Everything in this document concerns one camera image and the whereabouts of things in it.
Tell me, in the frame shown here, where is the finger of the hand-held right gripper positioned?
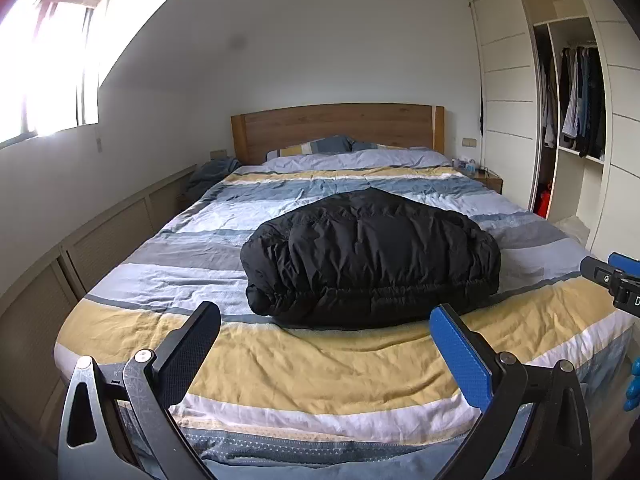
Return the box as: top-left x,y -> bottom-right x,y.
607,252 -> 640,279
580,256 -> 615,287

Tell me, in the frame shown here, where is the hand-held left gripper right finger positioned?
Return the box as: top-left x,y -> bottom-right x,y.
429,304 -> 594,480

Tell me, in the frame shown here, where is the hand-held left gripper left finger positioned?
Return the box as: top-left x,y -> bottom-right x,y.
56,301 -> 222,480

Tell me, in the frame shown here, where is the black puffer jacket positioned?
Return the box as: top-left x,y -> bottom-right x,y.
240,187 -> 502,331

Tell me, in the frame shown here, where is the row of hanging clothes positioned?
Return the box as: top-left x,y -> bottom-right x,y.
540,45 -> 608,161

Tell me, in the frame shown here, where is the person's right hand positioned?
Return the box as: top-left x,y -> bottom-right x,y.
626,355 -> 640,412

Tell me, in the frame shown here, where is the red object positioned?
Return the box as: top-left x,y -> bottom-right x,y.
532,182 -> 554,219

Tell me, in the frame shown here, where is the bed with striped duvet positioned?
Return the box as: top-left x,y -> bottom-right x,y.
54,150 -> 636,480

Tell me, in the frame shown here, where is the wooden nightstand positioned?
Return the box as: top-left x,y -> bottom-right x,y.
470,167 -> 504,195

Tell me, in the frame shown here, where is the blue-grey cloth heap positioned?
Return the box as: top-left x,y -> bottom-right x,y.
182,157 -> 242,202

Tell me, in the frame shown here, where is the white sliding door wardrobe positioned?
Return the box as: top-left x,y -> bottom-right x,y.
467,0 -> 640,266

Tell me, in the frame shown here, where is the striped pillow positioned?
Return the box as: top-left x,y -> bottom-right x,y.
266,135 -> 356,159

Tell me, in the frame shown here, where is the wooden headboard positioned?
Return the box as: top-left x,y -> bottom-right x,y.
231,103 -> 445,166

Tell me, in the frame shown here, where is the window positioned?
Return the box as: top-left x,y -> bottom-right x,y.
0,0 -> 108,151

